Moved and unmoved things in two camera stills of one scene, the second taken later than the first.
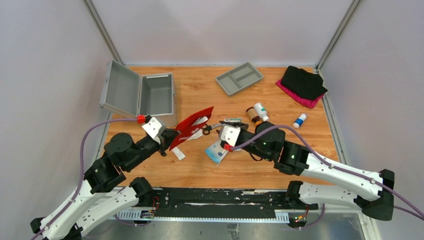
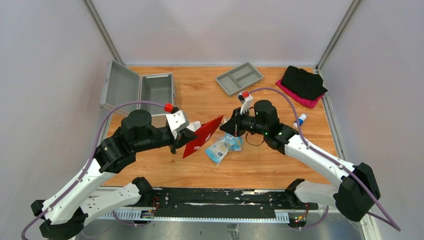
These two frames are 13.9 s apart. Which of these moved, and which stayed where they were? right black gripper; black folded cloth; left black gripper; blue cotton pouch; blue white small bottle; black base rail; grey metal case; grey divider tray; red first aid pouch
Moved: red first aid pouch; right black gripper; left black gripper
Stayed: grey metal case; grey divider tray; blue cotton pouch; black folded cloth; blue white small bottle; black base rail
